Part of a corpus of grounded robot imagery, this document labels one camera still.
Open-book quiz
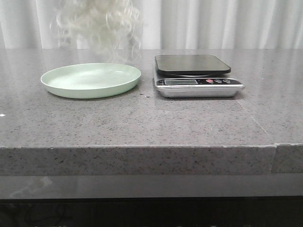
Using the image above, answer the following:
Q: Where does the light green plastic plate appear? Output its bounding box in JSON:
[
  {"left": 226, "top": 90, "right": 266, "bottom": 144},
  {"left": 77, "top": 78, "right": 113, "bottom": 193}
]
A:
[{"left": 41, "top": 63, "right": 141, "bottom": 99}]

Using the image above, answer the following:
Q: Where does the silver digital kitchen scale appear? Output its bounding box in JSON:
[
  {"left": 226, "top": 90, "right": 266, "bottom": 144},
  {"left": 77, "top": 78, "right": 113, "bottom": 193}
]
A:
[{"left": 154, "top": 54, "right": 245, "bottom": 98}]

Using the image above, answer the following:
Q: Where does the white pleated curtain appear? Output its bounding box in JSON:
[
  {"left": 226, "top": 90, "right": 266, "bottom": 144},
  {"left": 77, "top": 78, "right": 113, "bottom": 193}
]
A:
[{"left": 0, "top": 0, "right": 303, "bottom": 49}]

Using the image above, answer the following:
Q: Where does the white vermicelli noodle bundle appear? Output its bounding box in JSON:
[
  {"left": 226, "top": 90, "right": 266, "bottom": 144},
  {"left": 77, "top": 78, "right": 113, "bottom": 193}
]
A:
[{"left": 50, "top": 0, "right": 143, "bottom": 62}]

